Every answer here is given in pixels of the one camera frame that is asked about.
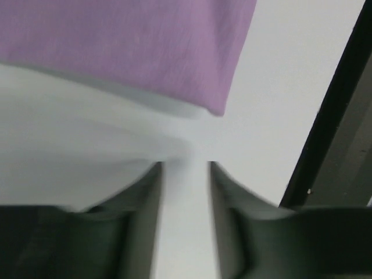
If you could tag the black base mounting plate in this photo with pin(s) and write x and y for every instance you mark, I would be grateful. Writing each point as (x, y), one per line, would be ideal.
(333, 107)

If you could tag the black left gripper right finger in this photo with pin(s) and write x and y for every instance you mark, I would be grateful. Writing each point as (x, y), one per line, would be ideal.
(256, 239)

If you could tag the purple t shirt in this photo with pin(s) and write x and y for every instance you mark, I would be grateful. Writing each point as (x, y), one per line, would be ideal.
(186, 50)

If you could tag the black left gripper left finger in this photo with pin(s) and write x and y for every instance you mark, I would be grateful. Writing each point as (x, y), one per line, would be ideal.
(114, 239)

